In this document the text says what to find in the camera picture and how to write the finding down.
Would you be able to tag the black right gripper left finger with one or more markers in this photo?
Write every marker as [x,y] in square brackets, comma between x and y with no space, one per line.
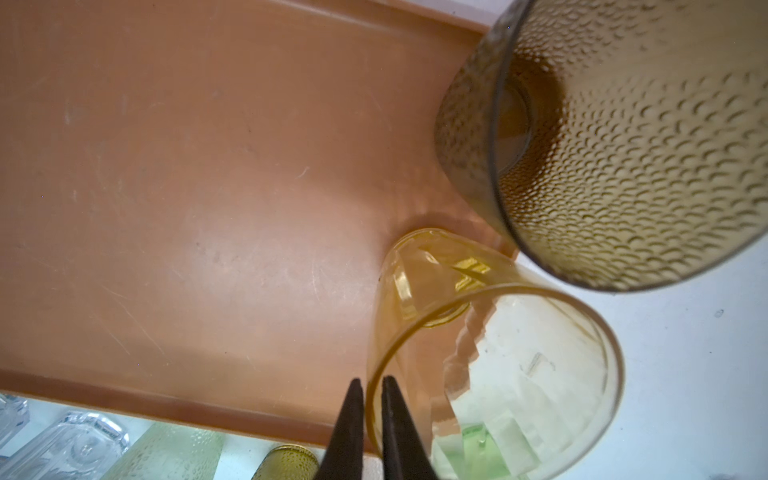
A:
[343,459]

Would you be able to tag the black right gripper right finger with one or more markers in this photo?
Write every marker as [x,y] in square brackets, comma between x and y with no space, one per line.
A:
[404,457]

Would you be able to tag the yellow faceted glass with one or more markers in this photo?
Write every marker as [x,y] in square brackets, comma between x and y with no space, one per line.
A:
[472,337]

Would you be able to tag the olive brown textured glass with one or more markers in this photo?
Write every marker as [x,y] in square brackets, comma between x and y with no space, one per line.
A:
[620,145]

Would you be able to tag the bright green faceted glass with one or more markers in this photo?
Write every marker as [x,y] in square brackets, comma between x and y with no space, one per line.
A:
[470,454]

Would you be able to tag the orange brown plastic tray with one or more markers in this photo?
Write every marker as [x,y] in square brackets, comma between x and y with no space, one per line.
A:
[197,197]

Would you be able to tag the olive glass front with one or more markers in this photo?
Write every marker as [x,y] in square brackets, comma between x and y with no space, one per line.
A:
[288,462]

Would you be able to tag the pale green glass front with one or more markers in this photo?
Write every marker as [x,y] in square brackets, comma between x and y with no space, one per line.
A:
[170,451]

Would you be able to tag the clear glass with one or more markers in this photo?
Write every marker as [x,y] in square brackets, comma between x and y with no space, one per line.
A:
[79,445]
[14,415]

